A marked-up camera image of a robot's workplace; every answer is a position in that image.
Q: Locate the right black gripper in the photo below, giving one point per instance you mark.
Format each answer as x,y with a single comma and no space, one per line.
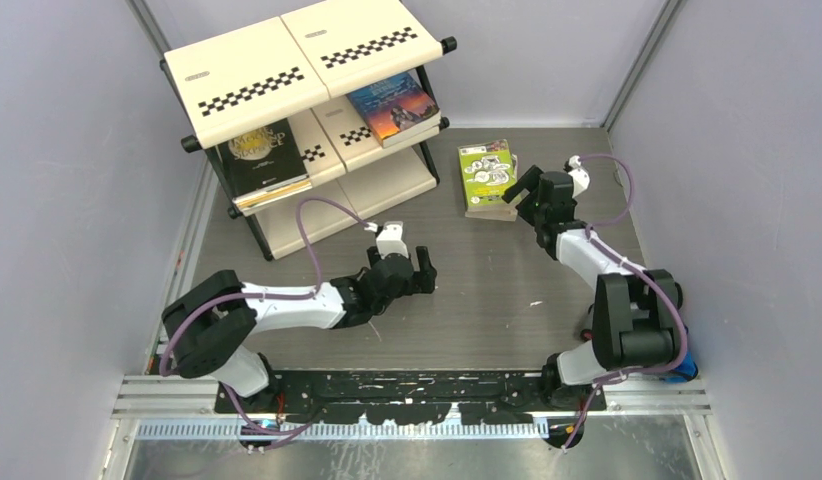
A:
530,181

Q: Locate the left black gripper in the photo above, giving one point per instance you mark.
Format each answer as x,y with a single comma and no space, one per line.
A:
422,281

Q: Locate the light green spine book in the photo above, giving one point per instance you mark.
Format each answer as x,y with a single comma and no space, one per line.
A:
487,170

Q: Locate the blue Jane Eyre book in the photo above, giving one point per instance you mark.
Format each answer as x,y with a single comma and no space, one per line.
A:
395,109

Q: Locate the yellow book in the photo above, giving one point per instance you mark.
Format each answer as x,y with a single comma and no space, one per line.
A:
259,199

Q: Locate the black Moon Sixpence book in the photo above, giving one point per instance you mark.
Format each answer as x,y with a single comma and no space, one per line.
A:
262,160

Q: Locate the cream three-tier shelf rack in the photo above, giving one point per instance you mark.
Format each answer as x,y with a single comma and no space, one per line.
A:
300,66

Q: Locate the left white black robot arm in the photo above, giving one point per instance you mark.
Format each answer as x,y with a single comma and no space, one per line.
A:
207,327

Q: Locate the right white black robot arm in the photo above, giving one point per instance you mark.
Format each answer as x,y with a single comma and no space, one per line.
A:
634,323

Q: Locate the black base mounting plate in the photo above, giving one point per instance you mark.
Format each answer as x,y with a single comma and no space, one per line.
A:
439,402

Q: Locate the red black scissors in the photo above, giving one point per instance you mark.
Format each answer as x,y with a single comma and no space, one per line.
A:
584,330

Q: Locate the blue cloth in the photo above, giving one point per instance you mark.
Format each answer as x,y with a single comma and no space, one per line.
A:
685,369

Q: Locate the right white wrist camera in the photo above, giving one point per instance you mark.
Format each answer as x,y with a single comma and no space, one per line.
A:
580,176

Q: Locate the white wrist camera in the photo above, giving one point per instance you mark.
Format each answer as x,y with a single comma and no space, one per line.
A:
388,238
580,176

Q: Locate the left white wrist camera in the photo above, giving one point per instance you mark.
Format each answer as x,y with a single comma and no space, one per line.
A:
388,238

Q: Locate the aluminium rail frame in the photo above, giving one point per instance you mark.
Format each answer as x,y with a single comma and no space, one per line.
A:
167,428

